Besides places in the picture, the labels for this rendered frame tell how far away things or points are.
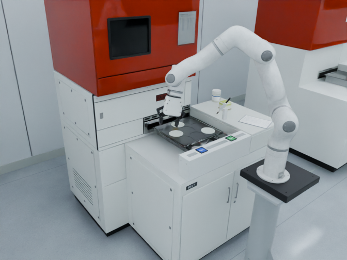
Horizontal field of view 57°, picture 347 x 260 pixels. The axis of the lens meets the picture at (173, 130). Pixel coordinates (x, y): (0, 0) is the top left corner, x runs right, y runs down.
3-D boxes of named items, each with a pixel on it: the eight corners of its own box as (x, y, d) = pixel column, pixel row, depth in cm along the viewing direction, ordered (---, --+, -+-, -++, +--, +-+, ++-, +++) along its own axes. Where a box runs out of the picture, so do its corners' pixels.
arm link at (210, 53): (219, 51, 151) (169, 90, 160) (224, 55, 166) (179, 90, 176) (208, 36, 152) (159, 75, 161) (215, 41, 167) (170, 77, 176)
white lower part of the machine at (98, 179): (71, 196, 303) (59, 117, 267) (143, 168, 350) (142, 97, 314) (106, 242, 254) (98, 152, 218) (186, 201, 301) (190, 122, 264)
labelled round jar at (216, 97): (209, 100, 269) (210, 90, 265) (215, 98, 273) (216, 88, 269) (215, 103, 264) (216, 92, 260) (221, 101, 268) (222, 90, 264)
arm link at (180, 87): (179, 92, 166) (185, 92, 174) (185, 66, 163) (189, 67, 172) (164, 88, 168) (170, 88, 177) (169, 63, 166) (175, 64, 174)
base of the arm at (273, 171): (296, 178, 187) (302, 150, 179) (271, 186, 179) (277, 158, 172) (273, 163, 203) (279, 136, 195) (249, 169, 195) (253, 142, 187)
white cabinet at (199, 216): (128, 230, 266) (124, 144, 230) (211, 188, 320) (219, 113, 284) (177, 284, 221) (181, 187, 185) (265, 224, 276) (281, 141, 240)
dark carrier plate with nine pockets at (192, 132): (154, 127, 236) (154, 127, 236) (189, 116, 256) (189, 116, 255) (184, 146, 212) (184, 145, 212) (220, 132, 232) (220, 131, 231)
